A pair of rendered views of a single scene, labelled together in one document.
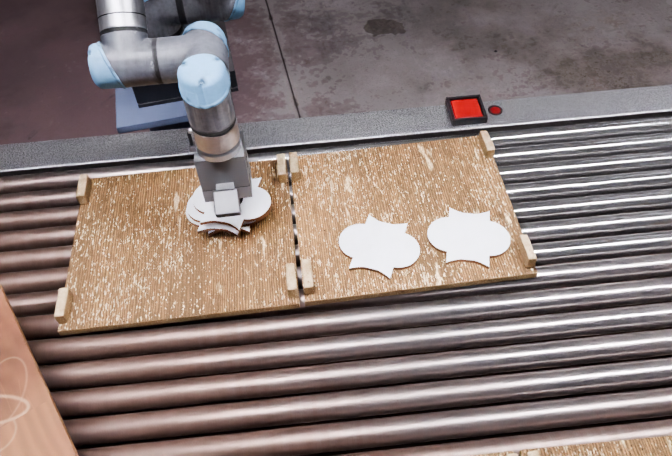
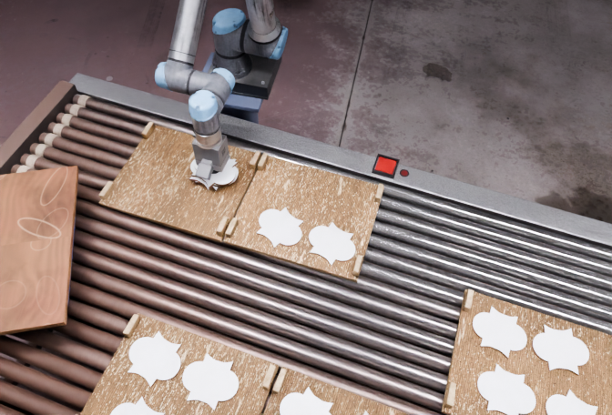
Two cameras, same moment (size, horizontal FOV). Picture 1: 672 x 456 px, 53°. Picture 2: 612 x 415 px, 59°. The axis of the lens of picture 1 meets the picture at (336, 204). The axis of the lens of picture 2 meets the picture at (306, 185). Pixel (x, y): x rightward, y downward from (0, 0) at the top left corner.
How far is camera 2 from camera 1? 0.59 m
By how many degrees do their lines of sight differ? 13
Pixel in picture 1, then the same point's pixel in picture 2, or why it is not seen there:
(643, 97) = (504, 202)
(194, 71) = (197, 100)
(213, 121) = (201, 128)
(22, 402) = (58, 232)
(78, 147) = (160, 103)
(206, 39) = (218, 81)
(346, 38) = (406, 70)
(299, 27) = (379, 51)
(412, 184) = (321, 199)
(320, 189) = (270, 181)
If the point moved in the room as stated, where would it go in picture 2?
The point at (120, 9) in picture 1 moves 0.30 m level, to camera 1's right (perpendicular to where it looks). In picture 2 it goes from (179, 50) to (277, 80)
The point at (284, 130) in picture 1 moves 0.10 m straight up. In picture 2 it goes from (274, 136) to (273, 116)
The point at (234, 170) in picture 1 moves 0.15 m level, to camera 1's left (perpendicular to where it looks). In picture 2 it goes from (212, 156) to (168, 139)
